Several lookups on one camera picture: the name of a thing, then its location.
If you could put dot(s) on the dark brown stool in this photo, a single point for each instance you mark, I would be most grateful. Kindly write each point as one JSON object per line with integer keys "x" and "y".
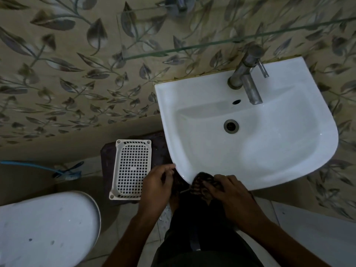
{"x": 107, "y": 161}

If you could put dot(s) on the white panel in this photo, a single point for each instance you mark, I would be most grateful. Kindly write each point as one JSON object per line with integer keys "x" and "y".
{"x": 319, "y": 233}

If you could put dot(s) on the metal basin drain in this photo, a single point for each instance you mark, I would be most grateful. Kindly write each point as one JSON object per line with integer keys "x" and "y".
{"x": 231, "y": 126}

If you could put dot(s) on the person's left forearm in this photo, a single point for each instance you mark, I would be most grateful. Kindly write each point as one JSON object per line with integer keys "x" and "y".
{"x": 130, "y": 241}

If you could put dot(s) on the person's left fingers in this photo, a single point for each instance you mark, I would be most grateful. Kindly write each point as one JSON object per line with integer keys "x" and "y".
{"x": 166, "y": 170}

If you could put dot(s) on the person's right thumb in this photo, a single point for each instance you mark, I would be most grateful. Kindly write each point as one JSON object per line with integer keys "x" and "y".
{"x": 212, "y": 189}

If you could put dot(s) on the white plastic mesh tray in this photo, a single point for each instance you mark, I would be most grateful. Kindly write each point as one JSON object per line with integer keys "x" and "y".
{"x": 130, "y": 169}

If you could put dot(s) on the person's left hand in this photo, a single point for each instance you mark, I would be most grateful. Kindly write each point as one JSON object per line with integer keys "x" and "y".
{"x": 154, "y": 189}

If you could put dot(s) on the person's right forearm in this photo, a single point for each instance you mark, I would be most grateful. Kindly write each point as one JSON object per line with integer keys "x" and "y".
{"x": 283, "y": 247}

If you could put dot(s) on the person's dark trousers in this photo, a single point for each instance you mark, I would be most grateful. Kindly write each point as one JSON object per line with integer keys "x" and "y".
{"x": 200, "y": 236}

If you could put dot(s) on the person's right hand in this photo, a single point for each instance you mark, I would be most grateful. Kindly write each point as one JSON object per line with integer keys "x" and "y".
{"x": 239, "y": 205}

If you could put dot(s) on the dark mesh cloth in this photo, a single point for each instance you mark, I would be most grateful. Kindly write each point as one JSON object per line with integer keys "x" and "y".
{"x": 200, "y": 184}

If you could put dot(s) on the white toilet lid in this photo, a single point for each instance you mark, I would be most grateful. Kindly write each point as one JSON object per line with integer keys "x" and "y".
{"x": 47, "y": 228}

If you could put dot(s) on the chrome basin tap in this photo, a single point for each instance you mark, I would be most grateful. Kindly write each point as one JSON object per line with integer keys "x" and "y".
{"x": 246, "y": 70}

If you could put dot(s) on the glass wall shelf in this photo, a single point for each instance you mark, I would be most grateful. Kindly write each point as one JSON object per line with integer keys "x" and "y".
{"x": 194, "y": 47}

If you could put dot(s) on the blue toilet brush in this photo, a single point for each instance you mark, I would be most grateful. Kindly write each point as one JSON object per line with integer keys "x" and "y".
{"x": 69, "y": 172}

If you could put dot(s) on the white ceramic wash basin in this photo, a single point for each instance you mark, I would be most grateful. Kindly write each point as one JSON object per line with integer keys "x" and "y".
{"x": 283, "y": 141}

